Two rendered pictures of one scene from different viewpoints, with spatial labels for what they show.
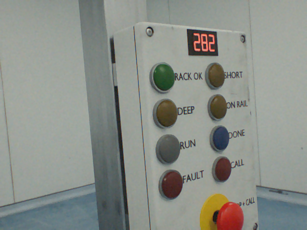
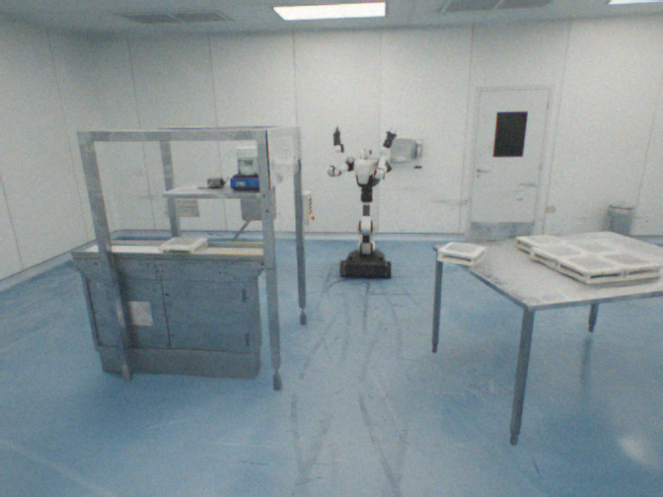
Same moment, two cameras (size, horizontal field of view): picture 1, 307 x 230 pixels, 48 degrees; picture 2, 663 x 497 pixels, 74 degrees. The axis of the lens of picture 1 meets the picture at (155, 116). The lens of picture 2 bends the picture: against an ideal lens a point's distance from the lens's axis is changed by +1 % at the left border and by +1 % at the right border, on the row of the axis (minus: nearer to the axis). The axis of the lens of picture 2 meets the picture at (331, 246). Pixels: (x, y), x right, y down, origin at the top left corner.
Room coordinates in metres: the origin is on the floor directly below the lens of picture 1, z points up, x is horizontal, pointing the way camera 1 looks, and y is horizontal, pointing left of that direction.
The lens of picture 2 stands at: (-2.37, 2.28, 1.79)
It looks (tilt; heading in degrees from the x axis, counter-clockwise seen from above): 17 degrees down; 317
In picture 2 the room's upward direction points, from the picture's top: 1 degrees counter-clockwise
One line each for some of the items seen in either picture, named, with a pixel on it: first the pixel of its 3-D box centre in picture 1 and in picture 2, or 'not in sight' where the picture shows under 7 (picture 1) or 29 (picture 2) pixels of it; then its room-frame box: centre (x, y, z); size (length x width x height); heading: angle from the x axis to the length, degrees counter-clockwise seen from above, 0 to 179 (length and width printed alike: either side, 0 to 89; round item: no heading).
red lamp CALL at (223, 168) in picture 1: (223, 169); not in sight; (0.40, -0.07, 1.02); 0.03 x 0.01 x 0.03; 130
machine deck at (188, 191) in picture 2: not in sight; (221, 191); (0.16, 0.88, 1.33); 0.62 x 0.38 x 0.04; 40
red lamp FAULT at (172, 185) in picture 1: (172, 184); not in sight; (0.34, -0.01, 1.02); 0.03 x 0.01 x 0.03; 130
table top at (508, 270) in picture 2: not in sight; (576, 261); (-1.49, -0.72, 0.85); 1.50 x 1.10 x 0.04; 59
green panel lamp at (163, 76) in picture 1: (163, 77); not in sight; (0.34, -0.01, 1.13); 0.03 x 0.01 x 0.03; 130
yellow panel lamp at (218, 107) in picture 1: (218, 107); not in sight; (0.40, -0.07, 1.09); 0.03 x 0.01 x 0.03; 130
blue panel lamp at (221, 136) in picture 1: (220, 138); not in sight; (0.40, -0.07, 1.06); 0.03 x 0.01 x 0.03; 130
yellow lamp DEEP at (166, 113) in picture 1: (166, 113); not in sight; (0.34, -0.01, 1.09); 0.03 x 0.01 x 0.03; 130
